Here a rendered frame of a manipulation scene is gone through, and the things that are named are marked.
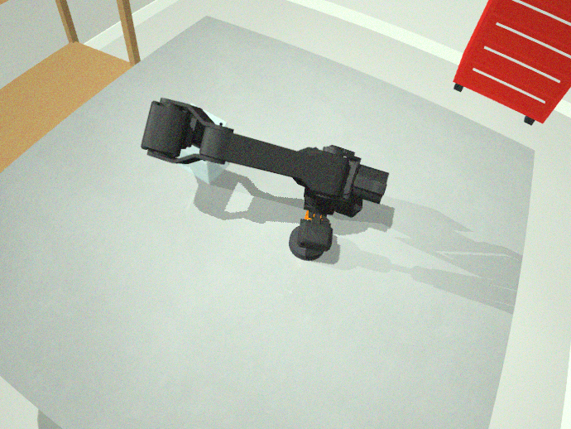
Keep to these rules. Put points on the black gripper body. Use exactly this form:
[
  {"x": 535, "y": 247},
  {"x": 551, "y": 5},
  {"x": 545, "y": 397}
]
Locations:
[{"x": 316, "y": 233}]

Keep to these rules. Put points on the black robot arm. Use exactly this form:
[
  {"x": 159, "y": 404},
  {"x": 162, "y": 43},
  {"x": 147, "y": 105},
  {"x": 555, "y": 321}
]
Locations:
[{"x": 334, "y": 173}]

